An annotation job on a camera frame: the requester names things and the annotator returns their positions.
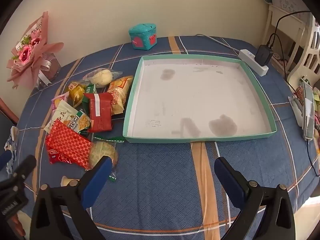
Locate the white wooden chair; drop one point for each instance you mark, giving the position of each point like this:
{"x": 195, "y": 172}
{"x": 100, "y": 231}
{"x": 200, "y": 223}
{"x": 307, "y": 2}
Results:
{"x": 312, "y": 45}

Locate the clear cookie packet green edges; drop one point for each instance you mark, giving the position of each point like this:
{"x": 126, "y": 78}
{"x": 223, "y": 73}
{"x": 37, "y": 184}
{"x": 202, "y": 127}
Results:
{"x": 105, "y": 151}

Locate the teal toy chest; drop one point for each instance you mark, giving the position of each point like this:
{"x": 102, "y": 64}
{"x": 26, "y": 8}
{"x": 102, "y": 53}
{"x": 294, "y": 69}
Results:
{"x": 142, "y": 36}

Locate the red white biscuit packet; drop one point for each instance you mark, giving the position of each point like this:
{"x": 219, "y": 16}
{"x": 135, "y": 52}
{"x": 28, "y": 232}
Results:
{"x": 101, "y": 115}

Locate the blue white printed packet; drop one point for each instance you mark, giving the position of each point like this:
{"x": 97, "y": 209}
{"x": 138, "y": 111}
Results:
{"x": 12, "y": 140}

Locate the small red snack bar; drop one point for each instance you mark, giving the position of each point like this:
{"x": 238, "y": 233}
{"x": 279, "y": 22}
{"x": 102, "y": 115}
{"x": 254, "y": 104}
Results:
{"x": 53, "y": 155}

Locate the white power strip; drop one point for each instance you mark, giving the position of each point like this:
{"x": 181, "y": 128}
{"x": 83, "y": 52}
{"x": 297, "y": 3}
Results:
{"x": 247, "y": 57}

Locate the white phone stand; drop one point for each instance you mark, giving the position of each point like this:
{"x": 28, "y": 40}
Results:
{"x": 296, "y": 107}

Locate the blue plaid tablecloth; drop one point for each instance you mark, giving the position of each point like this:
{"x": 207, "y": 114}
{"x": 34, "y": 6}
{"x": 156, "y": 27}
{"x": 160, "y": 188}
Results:
{"x": 162, "y": 180}

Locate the smartphone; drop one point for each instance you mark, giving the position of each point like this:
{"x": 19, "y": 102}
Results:
{"x": 308, "y": 110}

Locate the dark chair with pink frame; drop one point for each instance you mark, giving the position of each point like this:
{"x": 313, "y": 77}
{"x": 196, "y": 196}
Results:
{"x": 5, "y": 125}

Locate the yellow cake packet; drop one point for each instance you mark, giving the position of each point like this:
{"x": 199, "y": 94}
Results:
{"x": 76, "y": 91}

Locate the pink white snack packet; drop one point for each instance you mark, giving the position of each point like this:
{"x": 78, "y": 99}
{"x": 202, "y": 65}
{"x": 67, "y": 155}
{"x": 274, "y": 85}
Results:
{"x": 58, "y": 102}

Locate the white zigzag-edged snack packet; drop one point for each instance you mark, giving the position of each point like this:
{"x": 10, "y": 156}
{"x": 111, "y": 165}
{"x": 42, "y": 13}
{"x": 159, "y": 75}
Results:
{"x": 62, "y": 116}

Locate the person's left hand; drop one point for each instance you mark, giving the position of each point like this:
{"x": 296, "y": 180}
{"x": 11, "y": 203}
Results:
{"x": 18, "y": 223}

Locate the large red patterned packet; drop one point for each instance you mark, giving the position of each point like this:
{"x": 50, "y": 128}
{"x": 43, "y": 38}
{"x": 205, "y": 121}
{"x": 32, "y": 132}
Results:
{"x": 68, "y": 145}

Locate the teal-rimmed white cardboard tray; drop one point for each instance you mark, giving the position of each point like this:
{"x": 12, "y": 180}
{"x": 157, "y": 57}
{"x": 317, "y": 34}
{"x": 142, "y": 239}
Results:
{"x": 195, "y": 95}

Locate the clear glass vase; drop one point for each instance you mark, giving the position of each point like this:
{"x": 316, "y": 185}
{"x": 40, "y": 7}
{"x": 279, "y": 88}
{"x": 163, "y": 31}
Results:
{"x": 51, "y": 67}

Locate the green snack packet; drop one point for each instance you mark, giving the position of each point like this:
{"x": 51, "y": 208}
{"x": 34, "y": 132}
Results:
{"x": 91, "y": 89}

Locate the black plug charger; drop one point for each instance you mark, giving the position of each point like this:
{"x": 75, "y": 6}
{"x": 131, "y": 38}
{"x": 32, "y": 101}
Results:
{"x": 262, "y": 55}

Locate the beige orange bread packet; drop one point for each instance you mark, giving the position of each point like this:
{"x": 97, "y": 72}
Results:
{"x": 120, "y": 95}

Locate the white bun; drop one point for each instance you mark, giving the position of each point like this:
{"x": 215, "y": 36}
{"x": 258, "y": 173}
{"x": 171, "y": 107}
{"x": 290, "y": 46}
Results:
{"x": 102, "y": 77}

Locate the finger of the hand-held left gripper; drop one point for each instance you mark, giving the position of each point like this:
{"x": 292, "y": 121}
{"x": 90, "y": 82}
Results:
{"x": 25, "y": 165}
{"x": 5, "y": 158}

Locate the pink paper flower bouquet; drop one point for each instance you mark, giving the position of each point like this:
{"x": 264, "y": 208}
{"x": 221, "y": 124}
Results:
{"x": 27, "y": 52}

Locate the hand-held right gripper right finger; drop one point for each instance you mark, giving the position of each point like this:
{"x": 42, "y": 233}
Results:
{"x": 228, "y": 182}

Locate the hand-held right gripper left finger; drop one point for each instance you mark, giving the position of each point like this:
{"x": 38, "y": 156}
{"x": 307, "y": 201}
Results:
{"x": 97, "y": 182}

